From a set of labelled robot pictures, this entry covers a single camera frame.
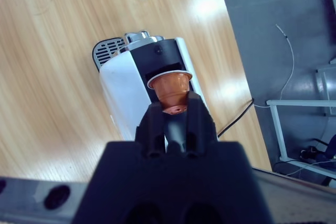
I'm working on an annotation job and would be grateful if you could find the white capsule coffee machine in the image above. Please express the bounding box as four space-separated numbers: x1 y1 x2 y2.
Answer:
98 30 219 154

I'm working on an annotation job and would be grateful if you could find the black machine power cable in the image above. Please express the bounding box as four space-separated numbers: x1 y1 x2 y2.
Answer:
217 98 255 137

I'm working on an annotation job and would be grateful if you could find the orange coffee capsule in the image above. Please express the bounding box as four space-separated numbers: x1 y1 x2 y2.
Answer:
146 69 193 116

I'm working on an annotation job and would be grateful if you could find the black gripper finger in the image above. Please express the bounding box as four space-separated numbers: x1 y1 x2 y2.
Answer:
185 91 218 155
135 102 169 156

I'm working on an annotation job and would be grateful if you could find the thin white cable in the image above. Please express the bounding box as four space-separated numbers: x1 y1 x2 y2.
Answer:
253 24 295 109

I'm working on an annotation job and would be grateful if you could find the metal grille drip tray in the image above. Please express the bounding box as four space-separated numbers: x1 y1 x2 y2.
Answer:
91 37 126 73

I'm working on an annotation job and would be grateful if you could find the white metal frame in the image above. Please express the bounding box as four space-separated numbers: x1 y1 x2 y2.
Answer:
266 99 336 180

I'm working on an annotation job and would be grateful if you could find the grey metal box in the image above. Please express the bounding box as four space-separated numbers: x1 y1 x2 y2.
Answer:
314 62 336 117

